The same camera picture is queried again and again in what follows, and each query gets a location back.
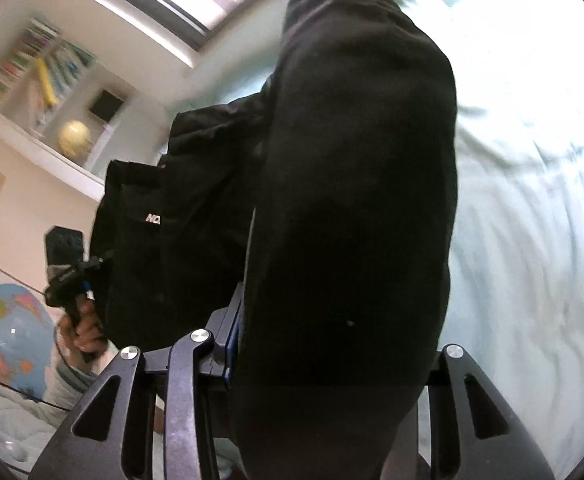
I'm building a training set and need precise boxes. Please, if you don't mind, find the cream curved bed frame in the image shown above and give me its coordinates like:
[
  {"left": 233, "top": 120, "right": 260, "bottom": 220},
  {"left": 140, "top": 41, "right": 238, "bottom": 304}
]
[{"left": 168, "top": 0, "right": 289, "bottom": 112}]

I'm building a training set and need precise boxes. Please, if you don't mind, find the grey sleeve forearm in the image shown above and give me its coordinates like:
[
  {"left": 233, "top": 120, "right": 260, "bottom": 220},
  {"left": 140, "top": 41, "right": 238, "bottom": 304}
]
[{"left": 42, "top": 336, "right": 98, "bottom": 411}]

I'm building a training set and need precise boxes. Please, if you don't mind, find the yellow globe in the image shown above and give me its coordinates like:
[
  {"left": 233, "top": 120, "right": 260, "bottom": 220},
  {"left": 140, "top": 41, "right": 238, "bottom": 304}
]
[{"left": 58, "top": 120, "right": 92, "bottom": 159}]

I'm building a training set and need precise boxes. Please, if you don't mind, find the person's left hand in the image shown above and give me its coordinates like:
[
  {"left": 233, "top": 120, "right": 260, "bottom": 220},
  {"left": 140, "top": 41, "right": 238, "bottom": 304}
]
[{"left": 60, "top": 297, "right": 108, "bottom": 362}]

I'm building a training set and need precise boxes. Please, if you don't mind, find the inflatable blue globe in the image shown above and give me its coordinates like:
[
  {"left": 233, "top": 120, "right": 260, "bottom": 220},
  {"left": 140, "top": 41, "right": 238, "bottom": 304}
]
[{"left": 0, "top": 268, "right": 54, "bottom": 400}]

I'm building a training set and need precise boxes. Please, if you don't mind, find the wall bookshelf with books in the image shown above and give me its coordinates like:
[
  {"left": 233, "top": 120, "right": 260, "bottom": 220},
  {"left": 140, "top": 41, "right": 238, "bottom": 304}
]
[{"left": 0, "top": 16, "right": 97, "bottom": 110}]

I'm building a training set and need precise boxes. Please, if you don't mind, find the light green duvet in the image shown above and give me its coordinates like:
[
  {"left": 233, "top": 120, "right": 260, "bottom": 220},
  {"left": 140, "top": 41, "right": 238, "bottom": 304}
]
[{"left": 395, "top": 0, "right": 584, "bottom": 479}]

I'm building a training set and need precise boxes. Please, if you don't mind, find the black hooded jacket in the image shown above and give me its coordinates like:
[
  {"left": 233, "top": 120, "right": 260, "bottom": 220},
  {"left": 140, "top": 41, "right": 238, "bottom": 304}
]
[{"left": 90, "top": 0, "right": 458, "bottom": 479}]

